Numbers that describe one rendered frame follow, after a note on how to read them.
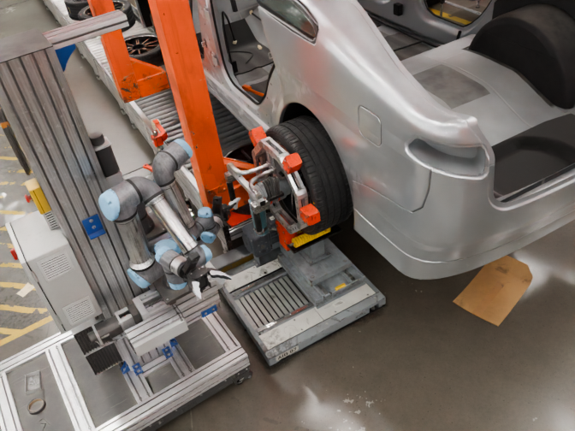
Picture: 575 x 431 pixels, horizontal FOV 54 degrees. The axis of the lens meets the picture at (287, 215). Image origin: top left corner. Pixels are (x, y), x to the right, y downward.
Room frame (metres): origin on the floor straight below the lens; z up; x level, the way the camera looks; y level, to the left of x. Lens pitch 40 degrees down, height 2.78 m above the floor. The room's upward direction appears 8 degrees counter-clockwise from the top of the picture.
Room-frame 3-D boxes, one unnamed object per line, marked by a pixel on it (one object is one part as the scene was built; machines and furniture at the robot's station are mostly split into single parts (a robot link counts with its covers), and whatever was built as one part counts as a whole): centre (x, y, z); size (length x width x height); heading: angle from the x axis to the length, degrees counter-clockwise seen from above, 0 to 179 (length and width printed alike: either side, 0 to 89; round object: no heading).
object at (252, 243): (2.84, 0.10, 0.26); 0.42 x 0.18 x 0.35; 114
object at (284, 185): (2.56, 0.08, 0.85); 0.21 x 0.14 x 0.14; 114
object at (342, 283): (2.61, -0.16, 0.13); 0.50 x 0.36 x 0.10; 24
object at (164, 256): (1.72, 0.50, 1.21); 0.11 x 0.08 x 0.09; 42
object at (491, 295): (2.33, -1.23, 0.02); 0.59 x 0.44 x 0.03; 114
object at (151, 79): (4.80, 0.91, 0.69); 0.52 x 0.17 x 0.35; 114
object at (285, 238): (2.61, -0.02, 0.48); 0.16 x 0.12 x 0.17; 114
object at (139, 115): (4.07, 0.91, 0.28); 2.47 x 0.09 x 0.22; 24
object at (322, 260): (2.66, -0.14, 0.32); 0.40 x 0.30 x 0.28; 24
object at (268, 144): (2.59, 0.02, 0.85); 0.54 x 0.07 x 0.54; 24
